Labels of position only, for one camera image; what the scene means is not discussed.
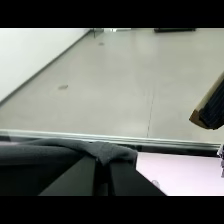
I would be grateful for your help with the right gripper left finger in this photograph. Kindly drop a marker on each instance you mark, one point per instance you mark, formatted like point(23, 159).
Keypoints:
point(78, 180)

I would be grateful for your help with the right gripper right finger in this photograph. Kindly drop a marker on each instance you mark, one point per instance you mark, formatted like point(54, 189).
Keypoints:
point(130, 183)

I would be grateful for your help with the dark grey garment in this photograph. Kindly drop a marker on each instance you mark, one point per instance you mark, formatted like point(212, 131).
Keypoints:
point(43, 156)

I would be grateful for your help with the silver frame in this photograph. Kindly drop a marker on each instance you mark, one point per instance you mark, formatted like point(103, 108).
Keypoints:
point(133, 141)

